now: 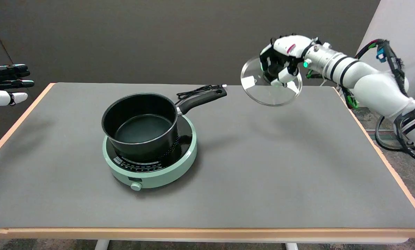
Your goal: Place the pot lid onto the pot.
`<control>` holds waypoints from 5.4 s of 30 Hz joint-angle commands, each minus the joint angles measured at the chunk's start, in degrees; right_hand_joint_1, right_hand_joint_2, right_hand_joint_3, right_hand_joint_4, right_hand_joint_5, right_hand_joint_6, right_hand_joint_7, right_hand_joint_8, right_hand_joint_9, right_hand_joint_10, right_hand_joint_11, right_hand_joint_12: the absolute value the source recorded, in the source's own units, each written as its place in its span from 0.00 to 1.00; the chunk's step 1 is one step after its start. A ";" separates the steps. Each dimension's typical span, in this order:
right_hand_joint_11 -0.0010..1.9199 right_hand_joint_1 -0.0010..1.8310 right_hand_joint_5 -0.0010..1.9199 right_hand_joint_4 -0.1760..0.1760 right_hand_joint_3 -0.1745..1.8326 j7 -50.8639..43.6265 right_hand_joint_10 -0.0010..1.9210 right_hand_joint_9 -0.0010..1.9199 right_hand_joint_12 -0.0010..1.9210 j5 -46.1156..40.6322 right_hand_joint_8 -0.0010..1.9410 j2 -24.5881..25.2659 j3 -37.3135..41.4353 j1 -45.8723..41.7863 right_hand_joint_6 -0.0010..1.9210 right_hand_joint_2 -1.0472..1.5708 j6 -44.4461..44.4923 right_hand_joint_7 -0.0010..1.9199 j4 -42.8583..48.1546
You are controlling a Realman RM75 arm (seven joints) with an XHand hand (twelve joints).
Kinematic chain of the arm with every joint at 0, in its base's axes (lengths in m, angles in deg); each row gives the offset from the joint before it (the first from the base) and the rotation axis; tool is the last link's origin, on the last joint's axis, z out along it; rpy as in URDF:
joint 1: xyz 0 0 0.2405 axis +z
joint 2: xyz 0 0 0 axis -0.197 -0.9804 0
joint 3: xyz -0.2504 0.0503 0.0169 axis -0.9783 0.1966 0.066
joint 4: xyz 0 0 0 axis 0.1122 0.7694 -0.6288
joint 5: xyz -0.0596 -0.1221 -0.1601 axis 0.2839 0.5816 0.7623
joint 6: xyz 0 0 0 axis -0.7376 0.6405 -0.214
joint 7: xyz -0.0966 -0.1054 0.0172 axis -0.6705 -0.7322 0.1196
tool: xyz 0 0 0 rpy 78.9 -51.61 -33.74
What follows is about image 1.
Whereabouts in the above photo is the glass pot lid black knob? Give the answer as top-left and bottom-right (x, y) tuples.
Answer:
(241, 56), (303, 107)

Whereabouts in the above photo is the white background panel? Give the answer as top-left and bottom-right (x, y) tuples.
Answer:
(355, 0), (415, 105)

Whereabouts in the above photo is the mint green induction cooker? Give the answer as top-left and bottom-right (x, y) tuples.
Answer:
(102, 115), (198, 192)

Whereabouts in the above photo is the black cable bundle blue connector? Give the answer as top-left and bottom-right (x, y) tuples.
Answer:
(355, 39), (410, 98)

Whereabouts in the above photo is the grey table mat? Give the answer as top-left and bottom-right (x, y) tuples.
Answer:
(0, 82), (415, 229)

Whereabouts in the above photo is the green black wrist cable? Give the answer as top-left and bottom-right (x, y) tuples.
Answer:
(305, 68), (360, 109)

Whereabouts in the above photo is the black cooker power cord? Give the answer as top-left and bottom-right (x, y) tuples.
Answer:
(176, 84), (228, 100)

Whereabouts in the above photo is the black looping arm cable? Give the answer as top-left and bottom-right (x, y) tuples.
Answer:
(374, 104), (415, 168)

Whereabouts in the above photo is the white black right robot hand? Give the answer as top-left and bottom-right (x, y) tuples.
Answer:
(259, 34), (315, 87)

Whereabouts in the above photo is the black saucepan with long handle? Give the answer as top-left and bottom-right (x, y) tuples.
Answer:
(101, 88), (228, 162)

